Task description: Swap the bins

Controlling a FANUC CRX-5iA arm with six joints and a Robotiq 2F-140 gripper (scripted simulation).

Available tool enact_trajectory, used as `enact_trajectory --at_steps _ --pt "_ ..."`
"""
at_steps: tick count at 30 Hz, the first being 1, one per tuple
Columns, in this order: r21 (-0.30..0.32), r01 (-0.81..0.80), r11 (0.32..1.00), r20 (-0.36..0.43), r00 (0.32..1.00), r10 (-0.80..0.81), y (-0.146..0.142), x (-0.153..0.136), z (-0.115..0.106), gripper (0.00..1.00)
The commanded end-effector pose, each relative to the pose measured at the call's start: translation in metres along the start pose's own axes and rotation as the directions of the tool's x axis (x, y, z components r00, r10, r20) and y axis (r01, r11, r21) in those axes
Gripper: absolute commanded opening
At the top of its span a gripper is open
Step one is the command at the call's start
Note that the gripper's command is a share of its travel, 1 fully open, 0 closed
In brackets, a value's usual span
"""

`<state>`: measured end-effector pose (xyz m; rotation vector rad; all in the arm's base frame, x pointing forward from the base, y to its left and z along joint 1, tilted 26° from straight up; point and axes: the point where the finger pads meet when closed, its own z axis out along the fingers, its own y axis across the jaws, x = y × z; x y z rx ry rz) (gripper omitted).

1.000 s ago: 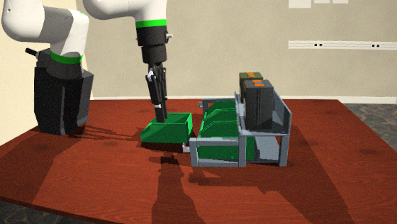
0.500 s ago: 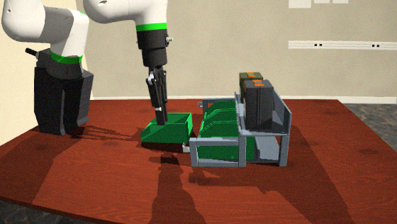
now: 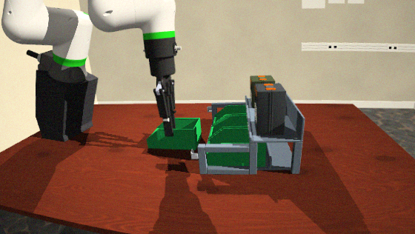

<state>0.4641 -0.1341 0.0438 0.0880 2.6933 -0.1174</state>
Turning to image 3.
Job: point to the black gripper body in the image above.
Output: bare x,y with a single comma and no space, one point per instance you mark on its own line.
161,67

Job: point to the green bin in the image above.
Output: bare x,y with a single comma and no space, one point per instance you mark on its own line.
186,136
230,110
234,136
228,122

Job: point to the olive green tool case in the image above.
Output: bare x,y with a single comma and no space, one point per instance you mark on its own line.
259,80

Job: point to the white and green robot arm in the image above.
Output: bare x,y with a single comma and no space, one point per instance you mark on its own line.
69,31

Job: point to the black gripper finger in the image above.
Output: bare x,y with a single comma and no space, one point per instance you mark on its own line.
162,100
172,102

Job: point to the grey metal shelf rack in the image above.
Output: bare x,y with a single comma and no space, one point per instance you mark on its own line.
278,153

